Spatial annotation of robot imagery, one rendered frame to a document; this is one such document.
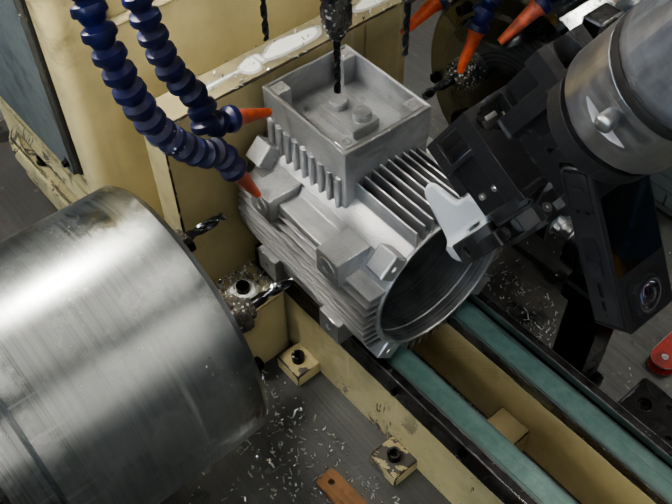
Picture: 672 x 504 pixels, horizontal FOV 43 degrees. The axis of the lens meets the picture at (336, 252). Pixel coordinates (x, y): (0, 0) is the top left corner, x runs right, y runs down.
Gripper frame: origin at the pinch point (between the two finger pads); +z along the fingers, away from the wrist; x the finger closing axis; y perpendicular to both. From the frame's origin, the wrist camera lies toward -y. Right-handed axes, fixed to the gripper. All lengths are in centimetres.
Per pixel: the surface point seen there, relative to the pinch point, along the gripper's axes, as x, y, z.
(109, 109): 8.3, 31.0, 26.5
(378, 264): 1.3, 2.9, 10.9
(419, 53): -49, 28, 58
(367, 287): 2.1, 1.9, 13.7
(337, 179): -0.8, 11.1, 12.3
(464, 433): 0.1, -14.4, 18.7
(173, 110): 6.7, 24.6, 16.1
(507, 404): -9.1, -16.6, 25.8
